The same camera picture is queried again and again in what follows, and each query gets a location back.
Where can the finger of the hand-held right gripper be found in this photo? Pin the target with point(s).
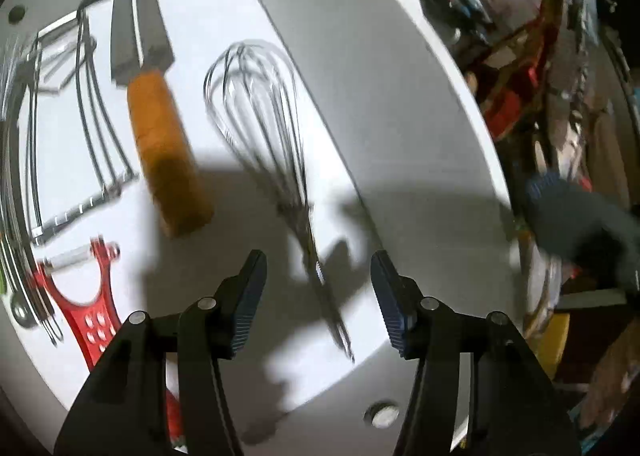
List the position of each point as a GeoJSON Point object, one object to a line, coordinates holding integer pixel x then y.
{"type": "Point", "coordinates": [575, 226]}

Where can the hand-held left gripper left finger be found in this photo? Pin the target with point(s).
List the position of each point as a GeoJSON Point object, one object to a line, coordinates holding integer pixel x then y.
{"type": "Point", "coordinates": [247, 301]}

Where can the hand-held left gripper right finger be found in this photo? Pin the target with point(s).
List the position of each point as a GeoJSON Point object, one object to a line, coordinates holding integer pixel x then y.
{"type": "Point", "coordinates": [392, 306]}

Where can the metal whisk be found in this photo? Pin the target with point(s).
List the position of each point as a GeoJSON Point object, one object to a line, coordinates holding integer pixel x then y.
{"type": "Point", "coordinates": [306, 231]}

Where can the red peeler grater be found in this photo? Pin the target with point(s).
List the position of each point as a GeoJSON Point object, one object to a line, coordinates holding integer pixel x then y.
{"type": "Point", "coordinates": [82, 318]}

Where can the white container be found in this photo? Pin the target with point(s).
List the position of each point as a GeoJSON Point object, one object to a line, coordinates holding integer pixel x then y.
{"type": "Point", "coordinates": [360, 85]}

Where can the yellow object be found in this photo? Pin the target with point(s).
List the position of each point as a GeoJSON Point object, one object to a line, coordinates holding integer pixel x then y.
{"type": "Point", "coordinates": [555, 343]}

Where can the red cardboard box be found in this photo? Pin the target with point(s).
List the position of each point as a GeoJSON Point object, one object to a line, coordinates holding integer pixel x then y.
{"type": "Point", "coordinates": [515, 103]}

